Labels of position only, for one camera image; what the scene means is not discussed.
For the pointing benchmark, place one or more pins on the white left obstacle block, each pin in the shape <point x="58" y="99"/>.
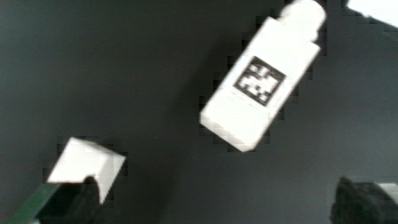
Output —
<point x="88" y="161"/>

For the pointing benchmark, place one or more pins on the white front obstacle rail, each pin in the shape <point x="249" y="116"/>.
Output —
<point x="381" y="9"/>

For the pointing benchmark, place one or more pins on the white table leg far left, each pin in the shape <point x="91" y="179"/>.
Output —
<point x="264" y="76"/>

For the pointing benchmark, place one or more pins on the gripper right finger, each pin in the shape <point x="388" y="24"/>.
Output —
<point x="365" y="203"/>

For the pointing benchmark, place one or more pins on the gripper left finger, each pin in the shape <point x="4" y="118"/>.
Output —
<point x="74" y="206"/>

